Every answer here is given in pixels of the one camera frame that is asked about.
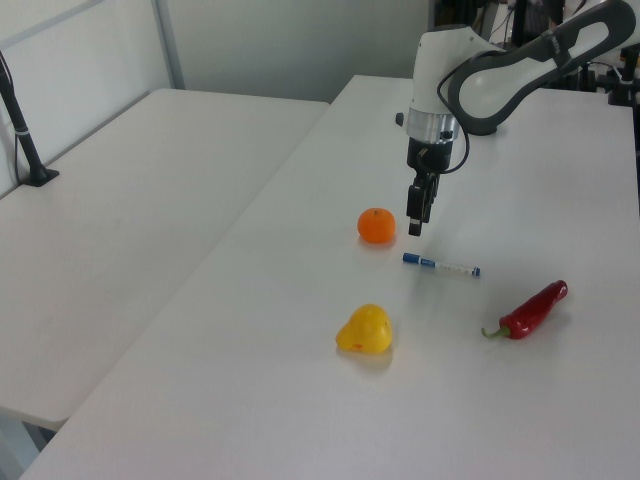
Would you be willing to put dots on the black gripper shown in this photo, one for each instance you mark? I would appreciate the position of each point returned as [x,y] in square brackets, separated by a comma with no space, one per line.
[430,155]

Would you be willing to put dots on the blue white marker pen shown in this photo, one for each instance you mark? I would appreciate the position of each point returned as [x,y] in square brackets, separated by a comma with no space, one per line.
[442,266]

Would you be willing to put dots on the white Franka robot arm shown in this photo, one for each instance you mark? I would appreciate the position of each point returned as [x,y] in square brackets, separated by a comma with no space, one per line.
[435,65]

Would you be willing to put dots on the orange mandarin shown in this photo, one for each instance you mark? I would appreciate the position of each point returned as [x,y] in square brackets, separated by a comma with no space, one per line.
[376,226]

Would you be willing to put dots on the yellow bell pepper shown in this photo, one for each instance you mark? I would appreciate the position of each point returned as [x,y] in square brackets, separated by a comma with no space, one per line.
[365,330]

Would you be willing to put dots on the red chili pepper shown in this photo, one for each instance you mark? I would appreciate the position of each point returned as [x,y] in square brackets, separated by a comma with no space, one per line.
[537,310]

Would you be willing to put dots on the black background equipment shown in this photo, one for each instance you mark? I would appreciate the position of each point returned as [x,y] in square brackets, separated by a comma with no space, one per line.
[624,75]

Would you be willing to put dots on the adjoining white table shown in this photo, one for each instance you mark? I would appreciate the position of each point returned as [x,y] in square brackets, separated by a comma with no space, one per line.
[150,200]

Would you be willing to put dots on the black pole with flat base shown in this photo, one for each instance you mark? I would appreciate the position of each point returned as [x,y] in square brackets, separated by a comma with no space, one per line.
[25,145]

